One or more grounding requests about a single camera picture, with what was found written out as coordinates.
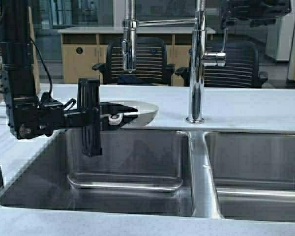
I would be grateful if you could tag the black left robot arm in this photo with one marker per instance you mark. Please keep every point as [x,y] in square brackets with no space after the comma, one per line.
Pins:
[30,115]

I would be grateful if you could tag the black office chair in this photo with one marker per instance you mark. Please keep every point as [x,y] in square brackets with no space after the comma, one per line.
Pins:
[241,69]
[152,66]

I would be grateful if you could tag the chrome kitchen faucet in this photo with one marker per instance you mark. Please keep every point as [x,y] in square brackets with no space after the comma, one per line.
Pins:
[200,58]

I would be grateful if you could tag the black office chair right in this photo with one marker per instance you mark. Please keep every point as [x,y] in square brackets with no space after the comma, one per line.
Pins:
[241,69]

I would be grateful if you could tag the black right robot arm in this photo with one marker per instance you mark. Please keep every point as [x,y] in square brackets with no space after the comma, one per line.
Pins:
[258,12]

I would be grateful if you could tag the stainless steel double sink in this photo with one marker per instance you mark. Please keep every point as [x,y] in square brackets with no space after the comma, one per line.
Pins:
[207,174]

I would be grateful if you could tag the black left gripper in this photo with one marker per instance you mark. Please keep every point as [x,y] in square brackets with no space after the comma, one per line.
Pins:
[83,112]

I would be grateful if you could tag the white frying pan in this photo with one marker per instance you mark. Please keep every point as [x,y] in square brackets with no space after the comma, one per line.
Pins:
[146,111]

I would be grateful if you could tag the black office chair left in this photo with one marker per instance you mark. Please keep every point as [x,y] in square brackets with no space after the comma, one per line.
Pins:
[152,66]

